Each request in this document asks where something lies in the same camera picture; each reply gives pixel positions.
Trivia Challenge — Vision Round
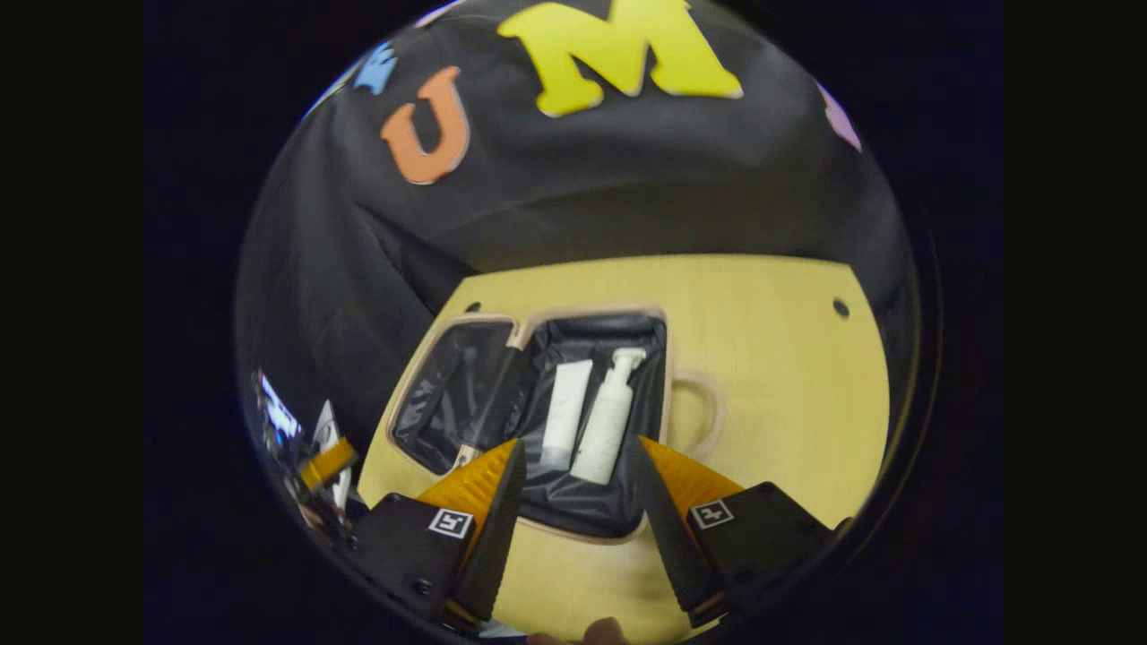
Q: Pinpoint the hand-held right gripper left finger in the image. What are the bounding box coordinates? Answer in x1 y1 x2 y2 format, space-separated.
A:
343 437 529 628

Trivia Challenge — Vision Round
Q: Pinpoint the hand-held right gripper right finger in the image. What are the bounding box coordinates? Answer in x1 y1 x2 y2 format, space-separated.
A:
623 434 854 629

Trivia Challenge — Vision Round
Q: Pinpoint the white pump bottle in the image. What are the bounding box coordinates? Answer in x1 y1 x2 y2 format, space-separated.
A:
571 348 648 485

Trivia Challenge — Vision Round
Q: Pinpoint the white skin care tube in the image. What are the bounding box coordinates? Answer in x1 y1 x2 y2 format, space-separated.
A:
540 360 594 469

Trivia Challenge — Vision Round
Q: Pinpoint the black backdrop cloth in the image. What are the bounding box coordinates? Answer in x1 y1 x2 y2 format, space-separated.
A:
235 0 924 467

